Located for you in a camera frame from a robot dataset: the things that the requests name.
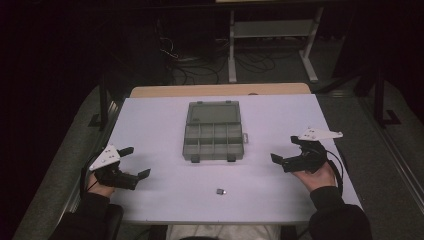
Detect person's legs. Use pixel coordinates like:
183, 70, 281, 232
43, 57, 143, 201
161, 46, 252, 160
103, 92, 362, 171
165, 224, 282, 240

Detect wooden table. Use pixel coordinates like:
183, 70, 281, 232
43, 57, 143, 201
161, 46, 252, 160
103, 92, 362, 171
128, 82, 313, 99

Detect black metal stand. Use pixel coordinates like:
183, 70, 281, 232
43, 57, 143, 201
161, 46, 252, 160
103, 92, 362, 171
372, 59, 403, 128
87, 72, 114, 130

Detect white metal stand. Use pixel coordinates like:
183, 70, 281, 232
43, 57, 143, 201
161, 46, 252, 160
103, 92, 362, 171
227, 6, 325, 85

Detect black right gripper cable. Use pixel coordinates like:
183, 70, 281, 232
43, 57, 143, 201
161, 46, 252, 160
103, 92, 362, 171
324, 149, 345, 196

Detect grey plastic compartment box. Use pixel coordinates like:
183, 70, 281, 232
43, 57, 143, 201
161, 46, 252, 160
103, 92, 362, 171
181, 100, 250, 164

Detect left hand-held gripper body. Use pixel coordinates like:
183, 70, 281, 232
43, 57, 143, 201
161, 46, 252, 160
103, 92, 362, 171
88, 143, 140, 192

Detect person's left hand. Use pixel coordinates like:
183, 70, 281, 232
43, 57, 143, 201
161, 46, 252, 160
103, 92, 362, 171
87, 172, 116, 199

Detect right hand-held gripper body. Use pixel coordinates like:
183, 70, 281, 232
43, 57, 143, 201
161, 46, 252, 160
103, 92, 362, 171
281, 127, 344, 174

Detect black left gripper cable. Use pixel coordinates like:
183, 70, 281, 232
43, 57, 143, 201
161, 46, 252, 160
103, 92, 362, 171
79, 152, 102, 202

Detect black floor cables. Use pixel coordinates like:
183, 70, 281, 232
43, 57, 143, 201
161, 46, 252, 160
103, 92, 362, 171
155, 19, 292, 86

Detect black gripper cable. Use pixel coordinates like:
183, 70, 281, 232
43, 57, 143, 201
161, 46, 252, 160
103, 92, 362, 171
324, 149, 345, 196
79, 152, 102, 202

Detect person's right hand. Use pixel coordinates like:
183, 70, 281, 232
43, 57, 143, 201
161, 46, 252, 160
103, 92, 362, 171
292, 160, 338, 194

